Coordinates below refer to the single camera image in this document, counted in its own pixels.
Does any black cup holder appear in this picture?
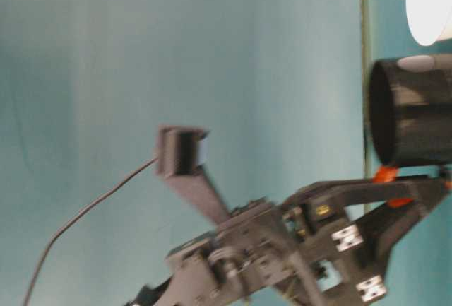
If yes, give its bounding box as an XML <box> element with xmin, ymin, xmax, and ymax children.
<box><xmin>367</xmin><ymin>57</ymin><xmax>452</xmax><ymax>210</ymax></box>

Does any white paper cup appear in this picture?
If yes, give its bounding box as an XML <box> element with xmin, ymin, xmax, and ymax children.
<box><xmin>405</xmin><ymin>0</ymin><xmax>452</xmax><ymax>47</ymax></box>

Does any blue-green table cloth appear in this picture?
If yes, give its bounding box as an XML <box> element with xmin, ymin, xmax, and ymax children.
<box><xmin>363</xmin><ymin>0</ymin><xmax>452</xmax><ymax>306</ymax></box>

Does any wrist camera wire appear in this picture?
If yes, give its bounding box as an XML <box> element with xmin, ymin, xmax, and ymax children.
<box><xmin>21</xmin><ymin>156</ymin><xmax>158</xmax><ymax>306</ymax></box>

